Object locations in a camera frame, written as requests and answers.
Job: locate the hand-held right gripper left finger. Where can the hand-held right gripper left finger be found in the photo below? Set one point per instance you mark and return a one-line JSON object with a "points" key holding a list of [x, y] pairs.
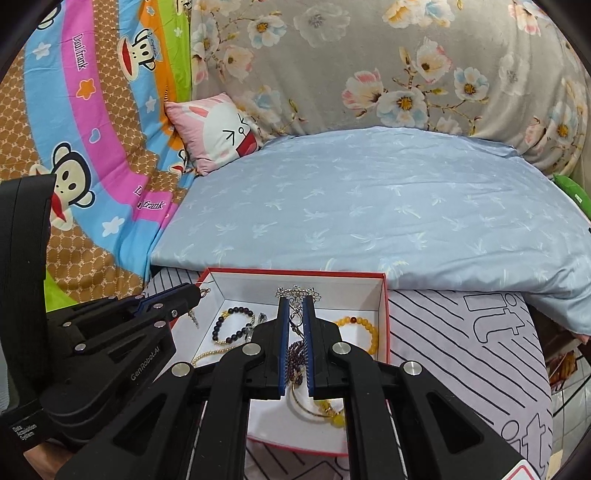
{"points": [[282, 350]]}

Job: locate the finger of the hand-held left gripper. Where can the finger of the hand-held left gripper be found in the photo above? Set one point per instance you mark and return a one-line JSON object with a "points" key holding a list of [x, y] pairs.
{"points": [[180, 295], [138, 355]]}

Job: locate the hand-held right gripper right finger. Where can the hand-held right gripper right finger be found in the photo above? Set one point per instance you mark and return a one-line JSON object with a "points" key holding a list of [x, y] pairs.
{"points": [[310, 350]]}

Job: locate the gold bangle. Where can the gold bangle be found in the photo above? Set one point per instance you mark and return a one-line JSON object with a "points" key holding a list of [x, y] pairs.
{"points": [[302, 414]]}

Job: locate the red cardboard box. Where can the red cardboard box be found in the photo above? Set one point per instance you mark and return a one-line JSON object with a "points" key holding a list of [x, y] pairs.
{"points": [[351, 300]]}

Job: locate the cartoon monkey blanket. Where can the cartoon monkey blanket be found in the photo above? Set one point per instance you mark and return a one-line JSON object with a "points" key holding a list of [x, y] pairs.
{"points": [[115, 138]]}

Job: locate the grey striped bedsheet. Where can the grey striped bedsheet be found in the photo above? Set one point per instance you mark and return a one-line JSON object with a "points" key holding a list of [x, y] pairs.
{"points": [[461, 346]]}

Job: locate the light blue quilt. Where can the light blue quilt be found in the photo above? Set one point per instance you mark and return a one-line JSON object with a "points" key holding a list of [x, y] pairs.
{"points": [[369, 207]]}

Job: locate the pink rabbit pillow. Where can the pink rabbit pillow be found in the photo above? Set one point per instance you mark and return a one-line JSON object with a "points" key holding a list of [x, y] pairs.
{"points": [[217, 134]]}

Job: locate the grey floral quilt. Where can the grey floral quilt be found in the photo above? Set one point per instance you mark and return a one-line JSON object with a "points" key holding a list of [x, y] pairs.
{"points": [[346, 46]]}

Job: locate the green plush toy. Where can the green plush toy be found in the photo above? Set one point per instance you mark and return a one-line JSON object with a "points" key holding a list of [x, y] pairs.
{"points": [[575, 187]]}

